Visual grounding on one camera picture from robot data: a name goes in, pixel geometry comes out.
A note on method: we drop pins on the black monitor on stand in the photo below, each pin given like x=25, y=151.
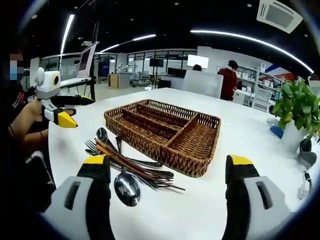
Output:
x=156, y=62

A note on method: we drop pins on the blue cloth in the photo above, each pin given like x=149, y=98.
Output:
x=276, y=131

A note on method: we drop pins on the wooden cabinet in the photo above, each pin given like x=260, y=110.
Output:
x=113, y=81

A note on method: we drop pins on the bright white display screen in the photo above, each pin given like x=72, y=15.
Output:
x=200, y=60

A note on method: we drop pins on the black office chair armrest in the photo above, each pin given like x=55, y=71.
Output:
x=42, y=172

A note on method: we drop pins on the grey padded device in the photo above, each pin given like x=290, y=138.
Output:
x=307, y=156

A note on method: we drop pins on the white storage shelf with bins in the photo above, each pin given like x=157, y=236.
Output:
x=247, y=75

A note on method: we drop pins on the straight ceiling light strip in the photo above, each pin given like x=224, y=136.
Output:
x=70, y=25

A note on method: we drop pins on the white side desk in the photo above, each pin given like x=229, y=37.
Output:
x=75, y=81

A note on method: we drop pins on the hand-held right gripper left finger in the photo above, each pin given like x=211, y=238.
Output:
x=95, y=190

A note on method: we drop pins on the dark blue standing banner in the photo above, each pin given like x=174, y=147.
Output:
x=104, y=67

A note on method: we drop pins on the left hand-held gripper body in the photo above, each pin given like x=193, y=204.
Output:
x=47, y=86

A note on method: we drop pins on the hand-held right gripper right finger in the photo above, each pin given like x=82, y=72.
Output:
x=237, y=190

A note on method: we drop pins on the green leafy plant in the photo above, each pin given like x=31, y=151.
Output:
x=298, y=102

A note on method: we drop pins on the white ceiling air conditioner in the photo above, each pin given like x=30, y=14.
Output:
x=278, y=15

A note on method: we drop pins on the white plant pot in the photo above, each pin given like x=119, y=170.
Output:
x=295, y=137

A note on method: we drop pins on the white mesh office chair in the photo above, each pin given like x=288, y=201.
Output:
x=261, y=97

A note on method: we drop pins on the person's left hand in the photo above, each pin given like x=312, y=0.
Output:
x=32, y=111

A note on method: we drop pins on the short ceiling light strip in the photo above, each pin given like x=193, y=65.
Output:
x=110, y=48
x=145, y=37

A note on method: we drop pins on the brown wicker utensil storage tray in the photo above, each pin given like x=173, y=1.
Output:
x=190, y=140

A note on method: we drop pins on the black desk monitor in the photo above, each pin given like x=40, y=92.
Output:
x=176, y=72

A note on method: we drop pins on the long curved ceiling light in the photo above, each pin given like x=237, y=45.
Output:
x=205, y=31

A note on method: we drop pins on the silver metal spoon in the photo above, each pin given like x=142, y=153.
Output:
x=127, y=190
x=101, y=135

